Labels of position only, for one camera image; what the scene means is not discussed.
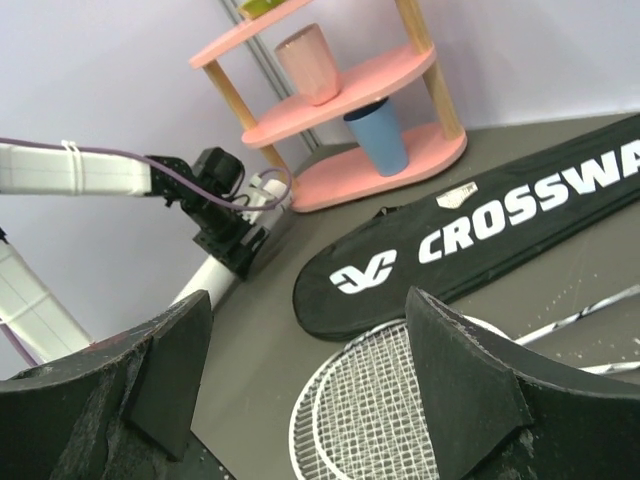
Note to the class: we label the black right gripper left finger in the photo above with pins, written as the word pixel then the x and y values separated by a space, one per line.
pixel 119 409

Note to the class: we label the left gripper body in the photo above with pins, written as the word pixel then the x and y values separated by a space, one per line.
pixel 230 240

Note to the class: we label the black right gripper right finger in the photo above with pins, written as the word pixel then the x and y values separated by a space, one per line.
pixel 497 410

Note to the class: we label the silver badminton racket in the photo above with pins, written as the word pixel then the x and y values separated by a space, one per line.
pixel 380 415
pixel 360 400

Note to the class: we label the black Crossway racket bag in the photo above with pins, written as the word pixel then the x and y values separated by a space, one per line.
pixel 455 241

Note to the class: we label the white shuttlecock tube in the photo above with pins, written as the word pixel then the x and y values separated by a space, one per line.
pixel 213 277

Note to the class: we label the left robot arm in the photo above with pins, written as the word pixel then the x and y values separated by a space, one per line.
pixel 93 241

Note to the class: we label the blue cup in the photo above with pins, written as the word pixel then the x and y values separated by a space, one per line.
pixel 376 129

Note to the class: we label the pink cup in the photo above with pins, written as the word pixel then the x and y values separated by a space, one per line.
pixel 308 61

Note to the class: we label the green dotted plate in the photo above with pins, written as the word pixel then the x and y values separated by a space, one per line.
pixel 253 9

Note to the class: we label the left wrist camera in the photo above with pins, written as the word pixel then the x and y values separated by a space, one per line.
pixel 264 199

